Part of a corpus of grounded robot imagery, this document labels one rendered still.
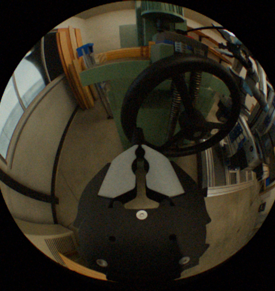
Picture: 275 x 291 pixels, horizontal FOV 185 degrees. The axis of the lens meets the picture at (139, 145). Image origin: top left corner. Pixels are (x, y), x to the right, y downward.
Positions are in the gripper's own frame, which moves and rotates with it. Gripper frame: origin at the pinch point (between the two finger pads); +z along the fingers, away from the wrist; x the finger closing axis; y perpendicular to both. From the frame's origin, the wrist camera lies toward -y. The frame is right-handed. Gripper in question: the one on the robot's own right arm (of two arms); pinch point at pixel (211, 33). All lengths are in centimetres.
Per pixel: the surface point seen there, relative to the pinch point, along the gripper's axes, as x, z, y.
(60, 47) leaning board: -45, 133, -106
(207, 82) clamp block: 22.1, 6.4, 8.1
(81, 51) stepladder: -2, 78, -74
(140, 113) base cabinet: 41.8, 22.5, -3.0
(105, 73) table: 23.6, 32.9, -1.6
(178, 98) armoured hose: 27.6, 14.5, 9.9
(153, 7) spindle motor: -11.1, 17.1, -8.5
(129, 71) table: 23.9, 25.7, -1.6
